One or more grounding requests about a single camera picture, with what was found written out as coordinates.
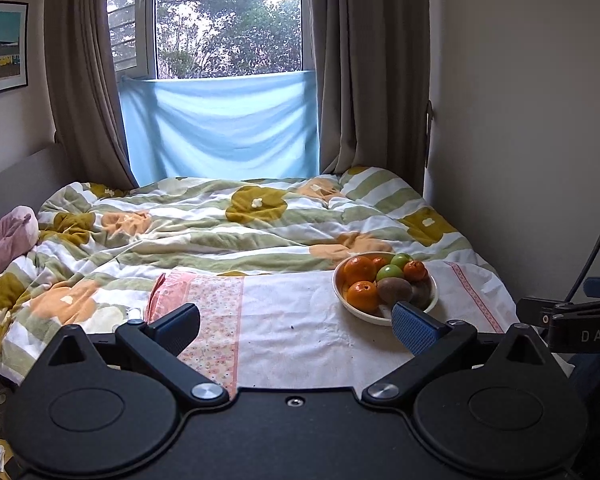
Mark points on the grey bed headboard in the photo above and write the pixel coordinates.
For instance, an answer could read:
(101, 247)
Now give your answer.
(33, 180)

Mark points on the mandarin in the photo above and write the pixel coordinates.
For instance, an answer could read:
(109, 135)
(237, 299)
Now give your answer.
(415, 271)

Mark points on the floral striped duvet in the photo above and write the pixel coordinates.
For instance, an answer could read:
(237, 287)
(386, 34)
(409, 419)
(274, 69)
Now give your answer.
(101, 251)

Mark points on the pink plush pillow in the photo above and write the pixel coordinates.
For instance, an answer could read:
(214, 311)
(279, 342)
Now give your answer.
(18, 234)

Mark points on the orange in bowl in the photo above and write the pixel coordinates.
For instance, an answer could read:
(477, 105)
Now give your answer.
(363, 296)
(358, 268)

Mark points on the small green apple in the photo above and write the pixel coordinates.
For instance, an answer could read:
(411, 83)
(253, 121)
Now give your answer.
(400, 260)

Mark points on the red tomato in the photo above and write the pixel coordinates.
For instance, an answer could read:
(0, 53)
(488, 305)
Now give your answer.
(379, 262)

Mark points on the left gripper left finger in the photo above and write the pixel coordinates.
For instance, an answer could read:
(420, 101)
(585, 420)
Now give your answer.
(135, 363)

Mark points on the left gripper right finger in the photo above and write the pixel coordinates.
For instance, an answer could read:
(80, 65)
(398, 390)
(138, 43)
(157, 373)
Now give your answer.
(454, 364)

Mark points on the brown left curtain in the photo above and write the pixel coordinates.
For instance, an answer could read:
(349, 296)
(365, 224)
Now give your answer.
(83, 92)

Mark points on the framed wall picture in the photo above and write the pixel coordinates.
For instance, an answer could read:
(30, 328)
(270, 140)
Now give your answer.
(13, 45)

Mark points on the kiwi with green sticker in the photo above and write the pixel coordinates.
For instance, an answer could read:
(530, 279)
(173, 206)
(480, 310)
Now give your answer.
(392, 290)

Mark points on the window frame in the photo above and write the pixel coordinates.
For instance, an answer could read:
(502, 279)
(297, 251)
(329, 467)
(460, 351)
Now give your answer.
(191, 39)

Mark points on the large green apple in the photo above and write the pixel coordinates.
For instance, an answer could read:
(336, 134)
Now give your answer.
(389, 271)

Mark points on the orange front in bowl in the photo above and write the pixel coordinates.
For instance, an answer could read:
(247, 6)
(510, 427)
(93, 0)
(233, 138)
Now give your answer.
(363, 296)

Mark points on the light blue window cloth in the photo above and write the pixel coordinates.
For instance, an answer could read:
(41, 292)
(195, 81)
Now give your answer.
(235, 128)

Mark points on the white pink-bordered cloth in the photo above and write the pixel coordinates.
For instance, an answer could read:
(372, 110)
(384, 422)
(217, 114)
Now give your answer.
(285, 330)

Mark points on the brown curtain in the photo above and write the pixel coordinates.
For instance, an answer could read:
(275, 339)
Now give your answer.
(372, 67)
(83, 92)

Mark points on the brown right curtain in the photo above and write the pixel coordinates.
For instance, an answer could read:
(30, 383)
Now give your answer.
(372, 67)

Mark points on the orange back in bowl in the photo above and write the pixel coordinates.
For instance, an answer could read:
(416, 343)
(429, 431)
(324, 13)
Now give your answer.
(358, 268)

